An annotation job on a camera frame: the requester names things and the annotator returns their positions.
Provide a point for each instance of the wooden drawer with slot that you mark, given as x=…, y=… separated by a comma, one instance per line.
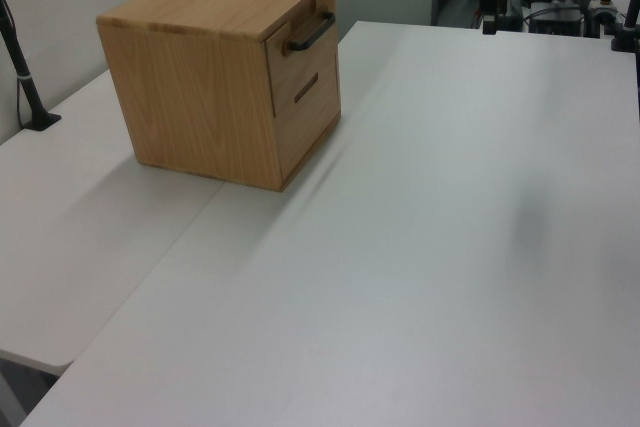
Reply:
x=305, y=132

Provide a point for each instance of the wooden drawer cabinet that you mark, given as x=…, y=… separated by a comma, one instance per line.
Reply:
x=200, y=72

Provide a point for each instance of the silver clamp with black knob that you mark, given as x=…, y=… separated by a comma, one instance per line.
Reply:
x=602, y=7

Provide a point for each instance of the black camera pole with base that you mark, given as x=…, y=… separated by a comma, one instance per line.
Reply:
x=22, y=82

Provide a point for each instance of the black equipment box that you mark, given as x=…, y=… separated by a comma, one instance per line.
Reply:
x=555, y=23

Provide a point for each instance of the black clamp stand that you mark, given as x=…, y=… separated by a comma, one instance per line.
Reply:
x=627, y=32

